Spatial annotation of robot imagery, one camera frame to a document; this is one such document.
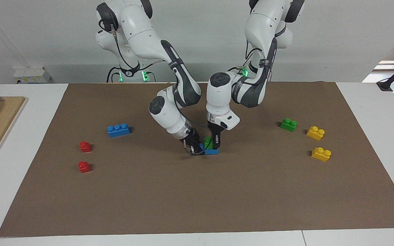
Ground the brown paper table mat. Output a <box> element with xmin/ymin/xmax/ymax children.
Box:
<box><xmin>0</xmin><ymin>81</ymin><xmax>394</xmax><ymax>237</ymax></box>

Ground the black right base cable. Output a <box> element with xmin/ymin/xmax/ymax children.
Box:
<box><xmin>107</xmin><ymin>66</ymin><xmax>121</xmax><ymax>83</ymax></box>

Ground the blue three-stud toy brick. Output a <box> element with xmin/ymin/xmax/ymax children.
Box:
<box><xmin>199</xmin><ymin>143</ymin><xmax>219</xmax><ymax>155</ymax></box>
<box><xmin>107</xmin><ymin>123</ymin><xmax>131</xmax><ymax>138</ymax></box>

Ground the white wall socket box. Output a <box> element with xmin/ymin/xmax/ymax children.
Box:
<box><xmin>12</xmin><ymin>67</ymin><xmax>53</xmax><ymax>84</ymax></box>

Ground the yellow two-stud toy brick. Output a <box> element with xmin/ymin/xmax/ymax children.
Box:
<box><xmin>311</xmin><ymin>147</ymin><xmax>332</xmax><ymax>162</ymax></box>
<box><xmin>306</xmin><ymin>126</ymin><xmax>325</xmax><ymax>141</ymax></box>

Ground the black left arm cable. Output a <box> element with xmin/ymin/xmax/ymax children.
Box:
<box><xmin>243</xmin><ymin>39</ymin><xmax>269</xmax><ymax>86</ymax></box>

